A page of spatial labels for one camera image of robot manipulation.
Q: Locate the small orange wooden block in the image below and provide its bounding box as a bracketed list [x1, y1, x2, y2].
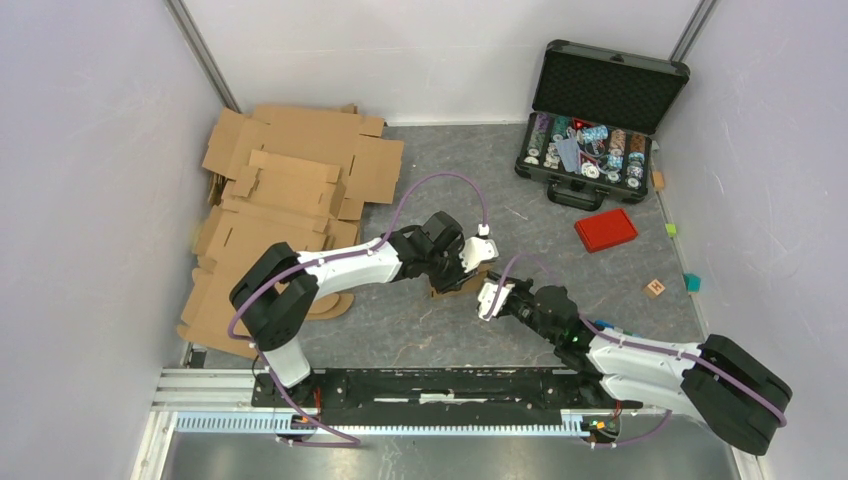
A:
[651, 171, 665, 191]

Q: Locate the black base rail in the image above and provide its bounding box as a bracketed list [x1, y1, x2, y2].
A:
[251, 367, 620, 427]

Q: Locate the teal cube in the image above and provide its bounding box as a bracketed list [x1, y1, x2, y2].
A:
[683, 273, 701, 293]

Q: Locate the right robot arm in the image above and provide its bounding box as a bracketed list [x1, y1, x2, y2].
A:
[477, 277, 793, 456]

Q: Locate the brown cardboard box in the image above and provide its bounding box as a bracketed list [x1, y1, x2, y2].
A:
[429, 264, 492, 299]

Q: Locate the black poker chip case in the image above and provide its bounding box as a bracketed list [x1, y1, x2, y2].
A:
[514, 40, 690, 211]

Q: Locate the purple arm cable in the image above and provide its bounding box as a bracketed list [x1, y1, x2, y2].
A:
[486, 254, 788, 448]
[227, 172, 492, 448]

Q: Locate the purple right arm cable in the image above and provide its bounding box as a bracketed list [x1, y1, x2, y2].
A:
[486, 254, 788, 448]

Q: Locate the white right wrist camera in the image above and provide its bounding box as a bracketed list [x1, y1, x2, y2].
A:
[477, 279, 514, 321]

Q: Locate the wooden letter cube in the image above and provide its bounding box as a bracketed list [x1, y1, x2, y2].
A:
[642, 279, 666, 299]

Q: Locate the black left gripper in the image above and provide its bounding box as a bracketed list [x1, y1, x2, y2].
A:
[424, 240, 478, 297]

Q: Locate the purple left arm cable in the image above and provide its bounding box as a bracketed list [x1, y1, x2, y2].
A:
[227, 172, 492, 448]

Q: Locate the blue block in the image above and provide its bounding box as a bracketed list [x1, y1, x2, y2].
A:
[594, 320, 624, 333]

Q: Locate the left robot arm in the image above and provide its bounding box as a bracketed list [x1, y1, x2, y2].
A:
[229, 211, 498, 408]

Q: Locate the red flat box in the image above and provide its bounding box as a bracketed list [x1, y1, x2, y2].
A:
[574, 208, 639, 253]

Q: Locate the stack of flat cardboard boxes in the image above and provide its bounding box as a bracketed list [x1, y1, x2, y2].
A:
[177, 104, 404, 358]

